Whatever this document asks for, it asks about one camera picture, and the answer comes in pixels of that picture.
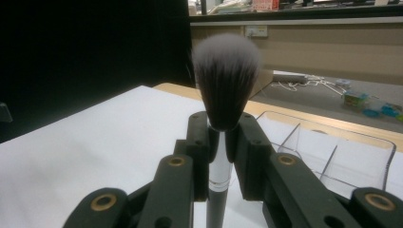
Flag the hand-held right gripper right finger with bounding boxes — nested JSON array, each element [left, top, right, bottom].
[[225, 112, 278, 201]]

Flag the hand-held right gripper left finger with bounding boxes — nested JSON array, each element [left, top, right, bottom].
[[174, 110, 221, 202]]

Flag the black makeup brush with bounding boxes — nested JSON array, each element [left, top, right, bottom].
[[190, 32, 262, 228]]

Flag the clear acrylic organizer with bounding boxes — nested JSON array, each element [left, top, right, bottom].
[[256, 109, 397, 200]]

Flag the white power strip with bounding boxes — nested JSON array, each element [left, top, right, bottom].
[[272, 69, 309, 85]]

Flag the wooden desk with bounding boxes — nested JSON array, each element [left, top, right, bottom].
[[189, 14, 403, 100]]

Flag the colourful plastic toys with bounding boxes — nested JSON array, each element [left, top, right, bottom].
[[341, 89, 403, 124]]

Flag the black curtain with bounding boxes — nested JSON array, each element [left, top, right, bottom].
[[0, 0, 195, 144]]

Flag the white cable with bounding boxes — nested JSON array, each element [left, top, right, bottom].
[[271, 74, 350, 97]]

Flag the white wall socket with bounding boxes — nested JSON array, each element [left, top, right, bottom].
[[244, 25, 269, 39]]

